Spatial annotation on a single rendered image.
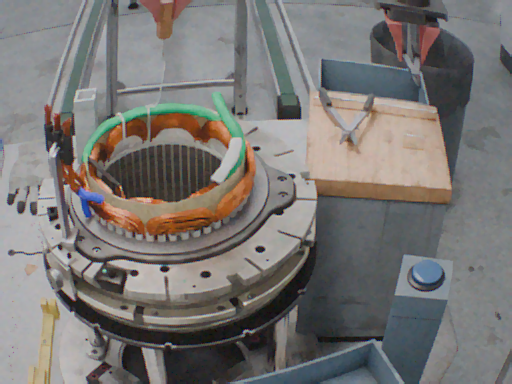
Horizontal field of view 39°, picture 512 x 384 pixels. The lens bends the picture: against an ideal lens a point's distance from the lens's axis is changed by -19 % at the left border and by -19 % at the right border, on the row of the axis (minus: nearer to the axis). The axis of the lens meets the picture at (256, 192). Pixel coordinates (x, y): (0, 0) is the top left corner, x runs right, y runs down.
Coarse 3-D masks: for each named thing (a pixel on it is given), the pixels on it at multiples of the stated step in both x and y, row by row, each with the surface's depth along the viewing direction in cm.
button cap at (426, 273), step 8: (416, 264) 89; (424, 264) 89; (432, 264) 89; (416, 272) 88; (424, 272) 87; (432, 272) 87; (440, 272) 87; (416, 280) 87; (424, 280) 87; (432, 280) 87
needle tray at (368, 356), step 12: (360, 348) 76; (372, 348) 77; (312, 360) 75; (324, 360) 75; (336, 360) 76; (348, 360) 77; (360, 360) 78; (372, 360) 77; (384, 360) 74; (276, 372) 74; (288, 372) 74; (300, 372) 75; (312, 372) 76; (324, 372) 76; (336, 372) 77; (348, 372) 78; (360, 372) 78; (372, 372) 78; (384, 372) 75; (396, 372) 73
